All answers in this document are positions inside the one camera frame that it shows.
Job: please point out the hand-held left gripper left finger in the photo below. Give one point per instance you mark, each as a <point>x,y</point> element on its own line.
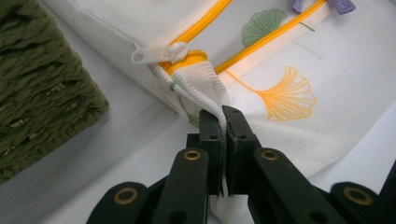
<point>211,140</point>

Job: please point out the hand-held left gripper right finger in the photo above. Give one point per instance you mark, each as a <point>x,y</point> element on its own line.
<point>239,140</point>

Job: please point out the green woven basket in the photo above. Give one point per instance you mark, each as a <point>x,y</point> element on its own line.
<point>37,77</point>

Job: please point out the purple garment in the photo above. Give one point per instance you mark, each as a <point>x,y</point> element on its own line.
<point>342,5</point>

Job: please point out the white leaf-print mesh laundry bag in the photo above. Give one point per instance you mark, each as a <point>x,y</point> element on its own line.
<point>280,140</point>

